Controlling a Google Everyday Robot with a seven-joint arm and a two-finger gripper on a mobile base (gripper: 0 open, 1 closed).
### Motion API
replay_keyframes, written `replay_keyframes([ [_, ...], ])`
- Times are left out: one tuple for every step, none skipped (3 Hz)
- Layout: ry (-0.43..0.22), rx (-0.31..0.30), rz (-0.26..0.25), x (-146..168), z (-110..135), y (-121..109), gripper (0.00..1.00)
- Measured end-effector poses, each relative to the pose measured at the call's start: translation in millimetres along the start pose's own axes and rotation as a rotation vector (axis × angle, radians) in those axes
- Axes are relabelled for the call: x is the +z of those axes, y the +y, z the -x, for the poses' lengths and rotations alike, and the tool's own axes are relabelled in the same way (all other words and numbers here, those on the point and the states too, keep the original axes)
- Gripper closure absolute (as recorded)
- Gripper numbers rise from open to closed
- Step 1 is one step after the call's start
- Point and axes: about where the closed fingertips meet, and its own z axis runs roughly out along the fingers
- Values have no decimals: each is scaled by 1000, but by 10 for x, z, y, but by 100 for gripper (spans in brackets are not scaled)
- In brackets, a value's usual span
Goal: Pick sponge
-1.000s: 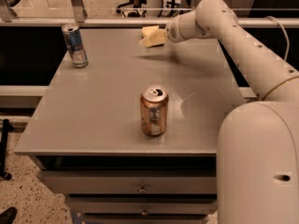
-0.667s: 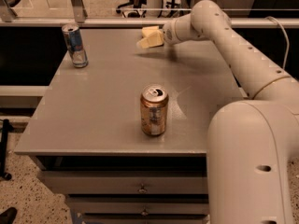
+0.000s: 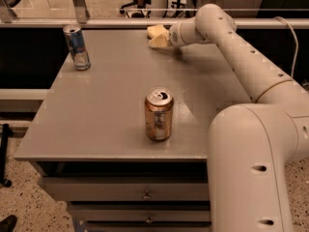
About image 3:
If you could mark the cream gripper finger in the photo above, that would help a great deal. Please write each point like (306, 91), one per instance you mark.
(161, 41)

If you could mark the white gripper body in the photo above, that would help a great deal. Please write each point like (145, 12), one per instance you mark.
(176, 36)

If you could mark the yellow sponge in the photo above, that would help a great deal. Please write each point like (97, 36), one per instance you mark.
(156, 30)

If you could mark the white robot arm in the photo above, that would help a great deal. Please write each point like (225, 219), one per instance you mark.
(249, 144)

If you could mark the black office chair base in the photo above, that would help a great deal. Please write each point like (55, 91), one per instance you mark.
(136, 4)

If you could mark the orange soda can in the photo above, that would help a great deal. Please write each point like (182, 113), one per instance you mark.
(159, 105)

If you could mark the blue silver energy drink can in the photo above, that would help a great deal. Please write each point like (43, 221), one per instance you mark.
(78, 52)

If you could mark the grey drawer cabinet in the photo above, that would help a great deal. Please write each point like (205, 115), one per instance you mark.
(92, 123)

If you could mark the metal railing with glass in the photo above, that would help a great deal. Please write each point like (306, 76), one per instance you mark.
(253, 14)

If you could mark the top grey drawer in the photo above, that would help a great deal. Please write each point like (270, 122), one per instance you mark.
(91, 189)

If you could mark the grey drawer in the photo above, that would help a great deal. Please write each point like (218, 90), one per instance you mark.
(166, 212)
(144, 227)
(91, 189)

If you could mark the black stand with caster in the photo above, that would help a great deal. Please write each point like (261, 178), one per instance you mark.
(6, 132)

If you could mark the middle grey drawer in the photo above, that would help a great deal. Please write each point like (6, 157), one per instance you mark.
(166, 212)

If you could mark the bottom grey drawer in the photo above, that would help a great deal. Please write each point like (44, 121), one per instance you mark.
(144, 227)

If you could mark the black shoe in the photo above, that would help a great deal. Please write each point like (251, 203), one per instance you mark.
(8, 224)

